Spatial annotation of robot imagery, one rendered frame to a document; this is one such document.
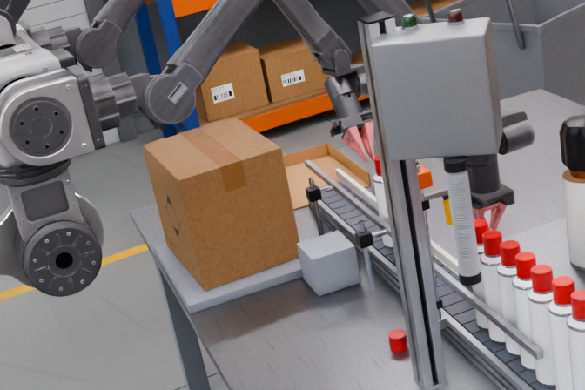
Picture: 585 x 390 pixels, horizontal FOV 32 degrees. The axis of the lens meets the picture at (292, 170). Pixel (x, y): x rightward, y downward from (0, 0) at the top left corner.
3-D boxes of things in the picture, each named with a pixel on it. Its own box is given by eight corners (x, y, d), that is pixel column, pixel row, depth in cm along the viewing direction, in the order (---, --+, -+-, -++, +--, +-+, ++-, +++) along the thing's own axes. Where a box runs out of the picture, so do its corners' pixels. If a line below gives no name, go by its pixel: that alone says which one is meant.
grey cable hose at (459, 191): (486, 280, 162) (471, 158, 154) (466, 287, 161) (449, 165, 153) (474, 272, 165) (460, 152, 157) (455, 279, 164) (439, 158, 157)
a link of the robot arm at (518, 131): (447, 99, 186) (472, 100, 178) (500, 82, 189) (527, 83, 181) (461, 162, 188) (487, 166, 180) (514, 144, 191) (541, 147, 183)
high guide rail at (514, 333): (544, 358, 162) (543, 350, 161) (537, 359, 161) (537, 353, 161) (309, 164, 258) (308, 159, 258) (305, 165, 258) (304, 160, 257)
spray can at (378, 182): (411, 244, 222) (398, 157, 215) (389, 251, 221) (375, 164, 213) (400, 235, 227) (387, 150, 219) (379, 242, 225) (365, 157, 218)
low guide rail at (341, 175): (587, 370, 165) (586, 359, 165) (581, 373, 165) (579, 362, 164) (339, 175, 262) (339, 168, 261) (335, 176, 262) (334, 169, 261)
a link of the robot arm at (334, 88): (319, 84, 231) (326, 72, 226) (346, 77, 233) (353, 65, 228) (330, 111, 229) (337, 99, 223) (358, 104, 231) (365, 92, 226)
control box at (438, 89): (498, 155, 154) (485, 33, 147) (387, 162, 159) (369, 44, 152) (504, 130, 163) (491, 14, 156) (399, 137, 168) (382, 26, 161)
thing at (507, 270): (542, 351, 175) (531, 245, 168) (516, 360, 174) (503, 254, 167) (526, 338, 180) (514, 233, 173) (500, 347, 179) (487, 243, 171)
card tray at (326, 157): (371, 186, 268) (369, 172, 267) (279, 215, 262) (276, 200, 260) (330, 154, 295) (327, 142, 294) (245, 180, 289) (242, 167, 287)
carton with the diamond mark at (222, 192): (303, 257, 232) (281, 147, 223) (205, 292, 225) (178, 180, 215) (256, 216, 259) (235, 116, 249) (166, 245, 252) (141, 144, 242)
